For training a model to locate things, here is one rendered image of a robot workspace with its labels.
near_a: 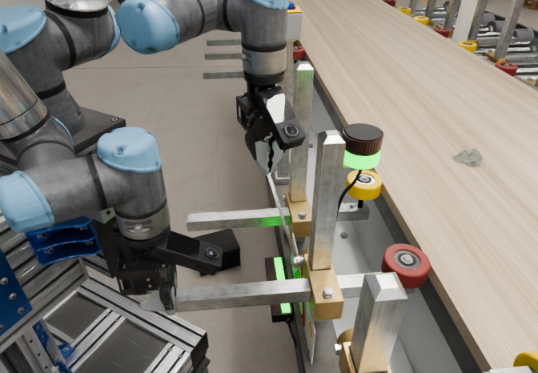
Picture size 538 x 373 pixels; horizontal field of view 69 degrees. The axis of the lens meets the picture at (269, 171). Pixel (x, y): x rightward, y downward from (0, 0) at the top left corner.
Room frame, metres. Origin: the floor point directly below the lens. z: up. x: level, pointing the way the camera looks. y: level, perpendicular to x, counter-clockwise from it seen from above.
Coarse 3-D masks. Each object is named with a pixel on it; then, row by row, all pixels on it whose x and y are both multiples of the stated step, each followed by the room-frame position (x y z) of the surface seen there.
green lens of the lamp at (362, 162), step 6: (348, 156) 0.50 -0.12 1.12; (354, 156) 0.50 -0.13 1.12; (360, 156) 0.49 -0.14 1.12; (366, 156) 0.49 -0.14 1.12; (372, 156) 0.49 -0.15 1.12; (378, 156) 0.50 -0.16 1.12; (348, 162) 0.50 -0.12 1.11; (354, 162) 0.49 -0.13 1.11; (360, 162) 0.49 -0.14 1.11; (366, 162) 0.49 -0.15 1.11; (372, 162) 0.50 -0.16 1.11; (378, 162) 0.51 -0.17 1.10; (360, 168) 0.49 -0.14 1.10; (366, 168) 0.49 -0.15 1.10
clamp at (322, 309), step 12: (312, 276) 0.48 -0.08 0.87; (324, 276) 0.48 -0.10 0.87; (312, 288) 0.46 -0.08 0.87; (324, 288) 0.46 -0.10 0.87; (336, 288) 0.46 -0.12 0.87; (312, 300) 0.44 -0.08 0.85; (324, 300) 0.43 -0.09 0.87; (336, 300) 0.43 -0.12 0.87; (312, 312) 0.44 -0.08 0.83; (324, 312) 0.43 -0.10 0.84; (336, 312) 0.43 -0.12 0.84
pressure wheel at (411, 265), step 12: (384, 252) 0.51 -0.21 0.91; (396, 252) 0.51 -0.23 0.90; (408, 252) 0.51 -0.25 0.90; (420, 252) 0.51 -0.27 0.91; (384, 264) 0.49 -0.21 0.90; (396, 264) 0.48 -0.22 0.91; (408, 264) 0.48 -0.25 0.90; (420, 264) 0.48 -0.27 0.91; (408, 276) 0.45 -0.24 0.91; (420, 276) 0.45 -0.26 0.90; (408, 288) 0.45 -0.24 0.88
